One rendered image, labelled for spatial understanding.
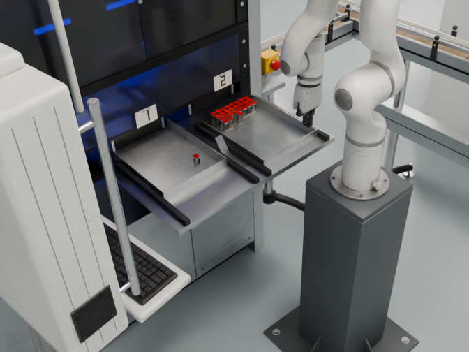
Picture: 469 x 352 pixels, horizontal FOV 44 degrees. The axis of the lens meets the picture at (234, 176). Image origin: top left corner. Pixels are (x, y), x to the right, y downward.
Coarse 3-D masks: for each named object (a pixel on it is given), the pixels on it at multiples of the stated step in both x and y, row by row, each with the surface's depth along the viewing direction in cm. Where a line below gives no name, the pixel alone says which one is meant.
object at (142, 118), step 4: (148, 108) 194; (152, 108) 195; (136, 112) 192; (140, 112) 193; (144, 112) 194; (152, 112) 196; (156, 112) 197; (136, 116) 192; (140, 116) 193; (144, 116) 195; (152, 116) 197; (156, 116) 198; (136, 120) 193; (140, 120) 194; (144, 120) 195; (148, 120) 196; (152, 120) 198; (140, 124) 195; (144, 124) 196
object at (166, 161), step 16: (176, 128) 210; (144, 144) 206; (160, 144) 206; (176, 144) 205; (192, 144) 205; (128, 160) 199; (144, 160) 199; (160, 160) 198; (176, 160) 198; (192, 160) 198; (208, 160) 197; (224, 160) 192; (144, 176) 192; (160, 176) 192; (176, 176) 191; (192, 176) 186; (208, 176) 191; (160, 192) 182; (176, 192) 184
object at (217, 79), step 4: (228, 72) 212; (216, 76) 209; (220, 76) 210; (228, 76) 213; (216, 80) 210; (220, 80) 211; (228, 80) 214; (216, 84) 210; (220, 84) 212; (228, 84) 215; (216, 88) 211; (220, 88) 213
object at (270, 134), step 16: (256, 96) 222; (256, 112) 219; (272, 112) 219; (208, 128) 209; (240, 128) 212; (256, 128) 211; (272, 128) 211; (288, 128) 210; (304, 128) 208; (240, 144) 204; (256, 144) 203; (272, 144) 203; (288, 144) 203; (304, 144) 202; (256, 160) 194; (272, 160) 194
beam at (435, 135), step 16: (384, 112) 282; (400, 112) 275; (416, 112) 274; (400, 128) 279; (416, 128) 271; (432, 128) 264; (448, 128) 263; (432, 144) 268; (448, 144) 261; (464, 144) 254; (464, 160) 258
